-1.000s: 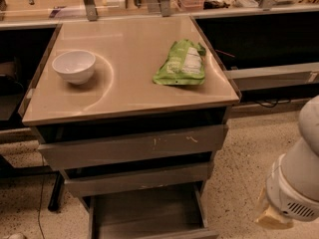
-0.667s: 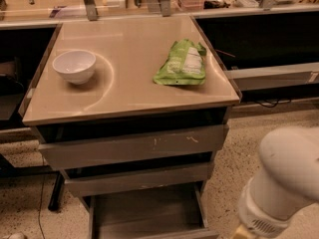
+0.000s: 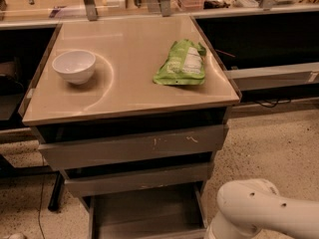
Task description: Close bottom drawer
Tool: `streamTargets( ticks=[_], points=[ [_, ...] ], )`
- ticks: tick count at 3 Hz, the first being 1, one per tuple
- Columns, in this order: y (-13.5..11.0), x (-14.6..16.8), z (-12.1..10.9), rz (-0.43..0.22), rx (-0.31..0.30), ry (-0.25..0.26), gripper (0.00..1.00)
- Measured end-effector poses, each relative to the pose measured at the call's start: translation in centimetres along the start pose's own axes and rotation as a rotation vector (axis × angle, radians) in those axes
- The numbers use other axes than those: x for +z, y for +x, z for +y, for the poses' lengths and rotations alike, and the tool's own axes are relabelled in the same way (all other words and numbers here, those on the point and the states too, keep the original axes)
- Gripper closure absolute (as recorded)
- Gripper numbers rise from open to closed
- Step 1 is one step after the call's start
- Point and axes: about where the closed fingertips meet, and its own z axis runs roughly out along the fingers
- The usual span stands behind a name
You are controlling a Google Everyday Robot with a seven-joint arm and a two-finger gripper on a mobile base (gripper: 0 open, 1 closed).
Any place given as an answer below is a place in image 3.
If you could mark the grey bottom drawer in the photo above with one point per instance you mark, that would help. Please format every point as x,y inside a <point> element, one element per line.
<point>172,212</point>

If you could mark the grey drawer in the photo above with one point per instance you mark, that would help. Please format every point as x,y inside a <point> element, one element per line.
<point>133,147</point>
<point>139,180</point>
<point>172,212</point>

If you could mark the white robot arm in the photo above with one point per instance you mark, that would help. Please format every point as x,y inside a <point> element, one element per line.
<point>245,207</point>

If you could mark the grey drawer cabinet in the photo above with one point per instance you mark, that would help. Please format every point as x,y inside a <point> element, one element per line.
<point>121,97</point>

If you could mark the grey top drawer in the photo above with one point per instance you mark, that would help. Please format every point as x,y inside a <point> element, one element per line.
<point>133,147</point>

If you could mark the grey middle drawer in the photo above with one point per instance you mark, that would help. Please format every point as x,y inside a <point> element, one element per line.
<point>139,180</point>

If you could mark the green snack bag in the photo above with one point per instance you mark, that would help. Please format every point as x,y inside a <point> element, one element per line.
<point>184,65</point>

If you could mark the white ceramic bowl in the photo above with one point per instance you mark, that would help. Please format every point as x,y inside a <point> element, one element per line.
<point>75,67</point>

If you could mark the black table leg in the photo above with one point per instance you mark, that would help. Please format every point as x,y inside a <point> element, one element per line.
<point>56,193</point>

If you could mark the grey shelf rail right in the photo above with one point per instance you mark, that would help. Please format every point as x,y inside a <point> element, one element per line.
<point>275,77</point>

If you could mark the grey metal post left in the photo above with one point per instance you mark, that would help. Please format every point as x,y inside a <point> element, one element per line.
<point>91,10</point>

